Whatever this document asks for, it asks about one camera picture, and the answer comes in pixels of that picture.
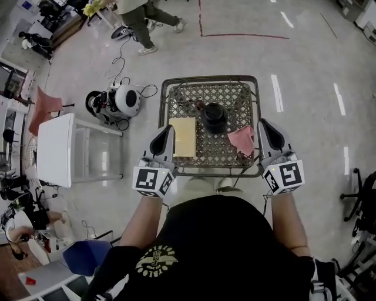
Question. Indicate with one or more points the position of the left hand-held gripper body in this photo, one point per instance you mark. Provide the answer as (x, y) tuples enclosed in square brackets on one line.
[(147, 179)]

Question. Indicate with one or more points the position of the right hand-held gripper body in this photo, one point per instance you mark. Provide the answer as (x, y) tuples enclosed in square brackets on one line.
[(289, 175)]

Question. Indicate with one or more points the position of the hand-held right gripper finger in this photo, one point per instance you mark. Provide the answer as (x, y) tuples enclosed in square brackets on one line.
[(279, 141), (263, 138)]

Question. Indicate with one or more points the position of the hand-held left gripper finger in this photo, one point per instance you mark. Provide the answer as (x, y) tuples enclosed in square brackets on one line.
[(171, 147), (158, 144)]

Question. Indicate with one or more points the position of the pink cloth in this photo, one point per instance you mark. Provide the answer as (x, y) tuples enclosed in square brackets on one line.
[(242, 141)]

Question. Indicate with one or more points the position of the black round container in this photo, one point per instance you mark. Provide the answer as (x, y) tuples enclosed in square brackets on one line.
[(214, 117)]

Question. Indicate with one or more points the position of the person's left forearm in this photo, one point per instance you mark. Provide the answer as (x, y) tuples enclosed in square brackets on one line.
[(141, 223)]

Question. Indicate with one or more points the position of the person's right forearm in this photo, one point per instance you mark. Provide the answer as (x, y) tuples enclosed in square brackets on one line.
[(289, 223)]

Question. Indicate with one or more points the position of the yellow board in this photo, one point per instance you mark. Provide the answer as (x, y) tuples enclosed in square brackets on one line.
[(183, 138)]

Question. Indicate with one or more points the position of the black eyeglasses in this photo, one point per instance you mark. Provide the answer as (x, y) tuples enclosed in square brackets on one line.
[(188, 102)]

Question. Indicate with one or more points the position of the person's beige trousers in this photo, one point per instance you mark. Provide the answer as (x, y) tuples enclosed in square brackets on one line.
[(199, 188)]

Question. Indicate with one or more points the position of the white domed wheeled robot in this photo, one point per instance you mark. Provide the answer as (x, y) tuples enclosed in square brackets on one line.
[(127, 100)]

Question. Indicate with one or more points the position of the black office chair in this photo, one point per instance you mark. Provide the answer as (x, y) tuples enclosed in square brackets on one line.
[(364, 200)]

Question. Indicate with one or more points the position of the white table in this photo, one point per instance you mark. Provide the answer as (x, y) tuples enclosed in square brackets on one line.
[(55, 150)]

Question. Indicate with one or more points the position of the blue chair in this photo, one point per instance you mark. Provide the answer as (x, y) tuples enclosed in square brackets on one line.
[(85, 258)]

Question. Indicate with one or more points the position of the person's black t-shirt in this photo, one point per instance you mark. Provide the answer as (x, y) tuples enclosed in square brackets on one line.
[(220, 250)]

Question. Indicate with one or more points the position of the black and white wheeled robot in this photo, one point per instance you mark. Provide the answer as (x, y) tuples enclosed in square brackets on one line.
[(122, 33)]

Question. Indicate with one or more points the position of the pink chair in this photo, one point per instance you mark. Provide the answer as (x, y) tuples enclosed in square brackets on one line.
[(44, 111)]

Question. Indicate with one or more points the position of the yellow table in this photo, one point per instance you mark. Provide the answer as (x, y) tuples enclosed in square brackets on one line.
[(92, 7)]

